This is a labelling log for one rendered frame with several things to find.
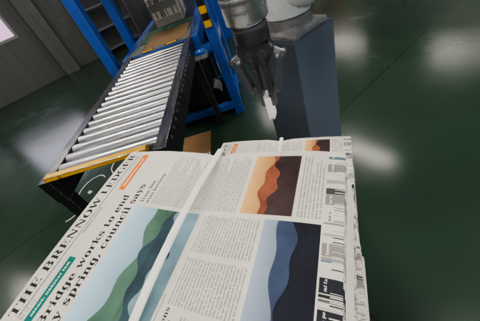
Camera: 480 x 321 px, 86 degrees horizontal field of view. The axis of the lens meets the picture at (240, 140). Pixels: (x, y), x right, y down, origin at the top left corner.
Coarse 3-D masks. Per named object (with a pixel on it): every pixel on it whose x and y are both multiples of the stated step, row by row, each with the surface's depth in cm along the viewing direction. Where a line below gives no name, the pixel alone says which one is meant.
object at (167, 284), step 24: (216, 168) 38; (216, 192) 34; (192, 216) 33; (192, 240) 30; (144, 264) 30; (168, 264) 29; (168, 288) 26; (120, 312) 26; (144, 312) 25; (168, 312) 25
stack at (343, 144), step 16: (224, 144) 80; (240, 144) 78; (256, 144) 75; (272, 144) 74; (288, 144) 71; (304, 144) 69; (320, 144) 67; (336, 144) 66; (352, 160) 62; (352, 176) 57; (368, 304) 44; (368, 320) 42
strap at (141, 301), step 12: (216, 156) 39; (204, 180) 35; (192, 192) 34; (180, 216) 31; (168, 240) 29; (168, 252) 28; (156, 264) 28; (156, 276) 27; (144, 288) 26; (144, 300) 25; (132, 312) 25
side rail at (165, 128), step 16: (192, 48) 192; (192, 64) 176; (176, 80) 139; (192, 80) 164; (176, 96) 124; (176, 112) 117; (160, 128) 106; (176, 128) 111; (160, 144) 96; (176, 144) 106
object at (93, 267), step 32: (128, 160) 46; (160, 160) 43; (192, 160) 41; (128, 192) 39; (160, 192) 37; (96, 224) 36; (128, 224) 35; (160, 224) 33; (64, 256) 34; (96, 256) 32; (128, 256) 31; (32, 288) 32; (64, 288) 30; (96, 288) 29; (128, 288) 28; (0, 320) 30; (32, 320) 28; (64, 320) 27; (96, 320) 26
